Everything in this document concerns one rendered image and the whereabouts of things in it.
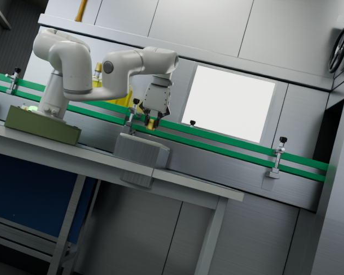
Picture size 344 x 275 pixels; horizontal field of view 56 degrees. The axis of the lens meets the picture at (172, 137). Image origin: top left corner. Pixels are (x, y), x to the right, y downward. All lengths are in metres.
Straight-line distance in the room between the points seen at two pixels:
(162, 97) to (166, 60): 0.20
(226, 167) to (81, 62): 0.79
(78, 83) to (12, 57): 7.59
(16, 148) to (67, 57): 0.42
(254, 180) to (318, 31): 0.85
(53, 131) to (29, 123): 0.08
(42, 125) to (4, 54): 7.46
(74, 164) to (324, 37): 1.35
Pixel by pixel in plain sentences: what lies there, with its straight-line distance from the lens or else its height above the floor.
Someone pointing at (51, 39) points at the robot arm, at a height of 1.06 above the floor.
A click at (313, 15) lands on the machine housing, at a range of 1.91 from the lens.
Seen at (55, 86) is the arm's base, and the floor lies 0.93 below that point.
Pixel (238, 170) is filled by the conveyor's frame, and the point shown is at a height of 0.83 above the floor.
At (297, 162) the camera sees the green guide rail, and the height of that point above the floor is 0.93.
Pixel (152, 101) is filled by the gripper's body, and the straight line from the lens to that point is 1.31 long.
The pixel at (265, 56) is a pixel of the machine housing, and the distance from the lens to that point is 1.79.
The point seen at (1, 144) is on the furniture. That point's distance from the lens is 1.25.
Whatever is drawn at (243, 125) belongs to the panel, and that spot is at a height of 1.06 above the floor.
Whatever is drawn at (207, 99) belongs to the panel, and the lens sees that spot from 1.68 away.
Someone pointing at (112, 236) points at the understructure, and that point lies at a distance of 1.78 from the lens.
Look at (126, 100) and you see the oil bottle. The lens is 1.59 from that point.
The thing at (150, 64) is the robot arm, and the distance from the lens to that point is 1.12.
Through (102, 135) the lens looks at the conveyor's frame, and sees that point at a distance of 1.46.
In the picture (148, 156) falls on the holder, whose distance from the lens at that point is 1.21.
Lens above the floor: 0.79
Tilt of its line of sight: 4 degrees up
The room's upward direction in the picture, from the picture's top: 16 degrees clockwise
